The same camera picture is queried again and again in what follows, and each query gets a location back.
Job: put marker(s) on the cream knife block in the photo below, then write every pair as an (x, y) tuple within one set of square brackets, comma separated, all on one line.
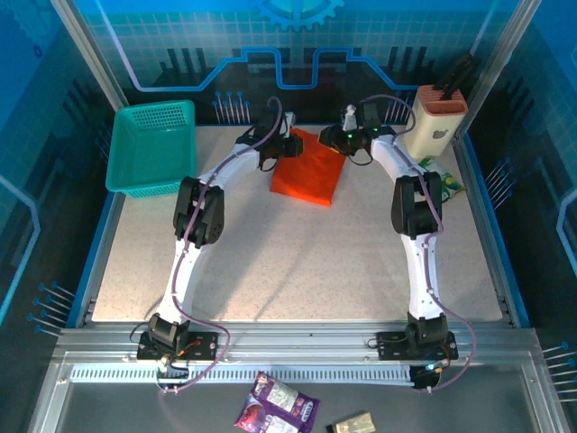
[(428, 131)]

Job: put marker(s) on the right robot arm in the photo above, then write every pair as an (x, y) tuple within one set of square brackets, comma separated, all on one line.
[(417, 207)]

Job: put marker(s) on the teal plastic basket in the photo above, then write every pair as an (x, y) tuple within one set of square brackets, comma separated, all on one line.
[(149, 153)]

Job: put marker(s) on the purple snack packet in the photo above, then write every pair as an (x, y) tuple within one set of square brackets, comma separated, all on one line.
[(254, 417), (288, 397)]

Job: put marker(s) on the aluminium frame post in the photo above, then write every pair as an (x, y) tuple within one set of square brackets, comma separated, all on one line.
[(500, 58), (90, 54)]

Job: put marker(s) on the aluminium frame rail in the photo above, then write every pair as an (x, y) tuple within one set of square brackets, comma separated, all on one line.
[(293, 340)]

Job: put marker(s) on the gold foil packet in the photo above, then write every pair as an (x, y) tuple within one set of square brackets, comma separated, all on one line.
[(354, 424)]

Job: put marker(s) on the orange t-shirt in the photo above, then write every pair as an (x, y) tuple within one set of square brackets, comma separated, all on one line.
[(311, 176)]

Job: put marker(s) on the green snack packet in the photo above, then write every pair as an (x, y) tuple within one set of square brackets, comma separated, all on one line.
[(451, 182)]

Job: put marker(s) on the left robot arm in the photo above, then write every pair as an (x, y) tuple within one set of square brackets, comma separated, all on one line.
[(198, 212)]

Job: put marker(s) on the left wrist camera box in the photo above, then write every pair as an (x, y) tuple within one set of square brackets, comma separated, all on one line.
[(289, 124)]

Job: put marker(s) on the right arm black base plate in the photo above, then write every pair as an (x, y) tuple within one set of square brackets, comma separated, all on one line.
[(392, 345)]

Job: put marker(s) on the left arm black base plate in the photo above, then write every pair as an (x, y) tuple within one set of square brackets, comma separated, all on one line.
[(203, 345)]

